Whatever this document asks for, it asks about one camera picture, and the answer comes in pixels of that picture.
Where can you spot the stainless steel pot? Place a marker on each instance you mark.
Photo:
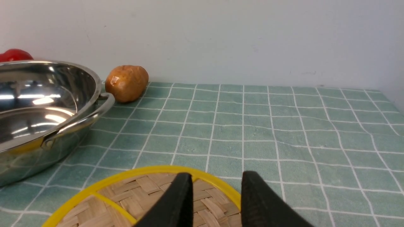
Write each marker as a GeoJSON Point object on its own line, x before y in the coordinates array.
{"type": "Point", "coordinates": [46, 109]}

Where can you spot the woven bamboo steamer lid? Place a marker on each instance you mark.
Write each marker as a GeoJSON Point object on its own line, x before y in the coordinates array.
{"type": "Point", "coordinates": [122, 199]}

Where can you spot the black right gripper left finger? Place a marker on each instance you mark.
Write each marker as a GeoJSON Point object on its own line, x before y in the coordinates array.
{"type": "Point", "coordinates": [175, 206]}

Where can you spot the brown potato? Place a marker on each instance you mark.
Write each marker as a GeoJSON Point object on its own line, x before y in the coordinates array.
{"type": "Point", "coordinates": [127, 83]}

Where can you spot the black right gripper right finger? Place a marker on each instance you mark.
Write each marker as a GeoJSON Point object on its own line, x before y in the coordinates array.
{"type": "Point", "coordinates": [262, 207]}

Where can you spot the red bell pepper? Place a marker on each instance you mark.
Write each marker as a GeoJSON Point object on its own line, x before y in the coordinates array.
{"type": "Point", "coordinates": [15, 55]}

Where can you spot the green checkered tablecloth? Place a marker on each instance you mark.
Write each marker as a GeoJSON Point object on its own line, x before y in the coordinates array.
{"type": "Point", "coordinates": [334, 155]}

